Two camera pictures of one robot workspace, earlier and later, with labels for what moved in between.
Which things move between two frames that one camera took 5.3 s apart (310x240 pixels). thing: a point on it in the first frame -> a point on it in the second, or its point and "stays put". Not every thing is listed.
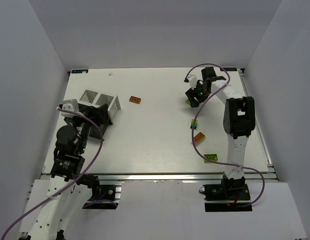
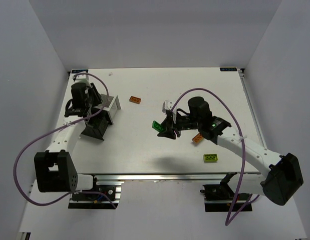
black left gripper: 92,115 -> 95,122
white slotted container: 91,98 stays put
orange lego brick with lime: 199,137 stays put
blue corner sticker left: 79,71 stays put
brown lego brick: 135,100 stays put
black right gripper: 195,95 -> 173,124
